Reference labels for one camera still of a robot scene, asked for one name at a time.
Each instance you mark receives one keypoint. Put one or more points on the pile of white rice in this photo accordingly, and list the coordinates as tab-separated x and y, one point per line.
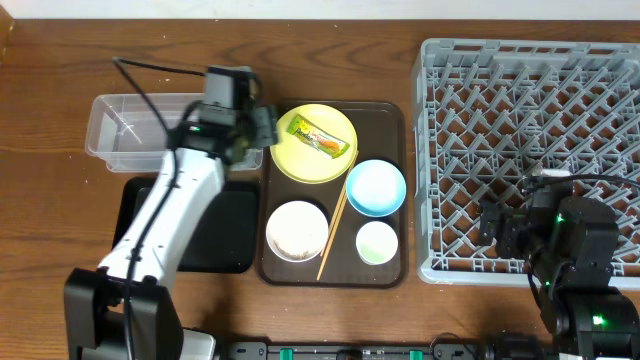
297	246

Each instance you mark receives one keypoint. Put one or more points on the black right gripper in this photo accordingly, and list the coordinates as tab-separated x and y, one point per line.
512	223

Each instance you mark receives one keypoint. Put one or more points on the wooden chopstick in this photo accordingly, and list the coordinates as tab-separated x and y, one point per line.
337	207
341	210

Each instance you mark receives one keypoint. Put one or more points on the white green cup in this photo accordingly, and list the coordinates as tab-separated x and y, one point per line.
376	243

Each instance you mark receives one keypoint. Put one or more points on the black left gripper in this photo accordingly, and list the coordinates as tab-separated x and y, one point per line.
269	116

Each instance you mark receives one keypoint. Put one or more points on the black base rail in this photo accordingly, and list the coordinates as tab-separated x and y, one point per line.
326	351

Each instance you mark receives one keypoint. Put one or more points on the grey dishwasher rack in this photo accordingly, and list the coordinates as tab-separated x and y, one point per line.
486	113

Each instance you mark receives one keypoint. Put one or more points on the left wooden chopstick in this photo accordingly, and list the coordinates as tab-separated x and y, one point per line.
337	207

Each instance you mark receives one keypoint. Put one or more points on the light blue bowl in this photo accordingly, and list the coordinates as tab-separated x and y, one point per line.
376	188

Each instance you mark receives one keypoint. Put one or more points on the black plastic tray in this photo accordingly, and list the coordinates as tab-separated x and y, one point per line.
226	236

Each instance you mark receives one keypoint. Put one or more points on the clear plastic bin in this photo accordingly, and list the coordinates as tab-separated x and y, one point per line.
124	132

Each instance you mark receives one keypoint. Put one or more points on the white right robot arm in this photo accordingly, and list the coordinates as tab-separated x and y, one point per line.
568	245

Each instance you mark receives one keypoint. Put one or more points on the dark brown serving tray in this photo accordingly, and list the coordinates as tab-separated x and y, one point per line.
381	135

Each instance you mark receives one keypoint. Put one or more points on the green orange snack wrapper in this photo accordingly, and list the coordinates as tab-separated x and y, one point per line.
315	137

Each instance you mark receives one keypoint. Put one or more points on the right wooden chopstick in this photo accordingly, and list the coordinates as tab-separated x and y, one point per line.
341	210

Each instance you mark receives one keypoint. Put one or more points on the yellow plate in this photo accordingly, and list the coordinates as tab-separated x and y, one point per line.
304	163

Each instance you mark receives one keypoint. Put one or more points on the white bowl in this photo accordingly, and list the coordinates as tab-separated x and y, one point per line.
296	217

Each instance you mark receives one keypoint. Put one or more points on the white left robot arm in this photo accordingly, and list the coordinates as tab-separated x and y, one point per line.
123	309

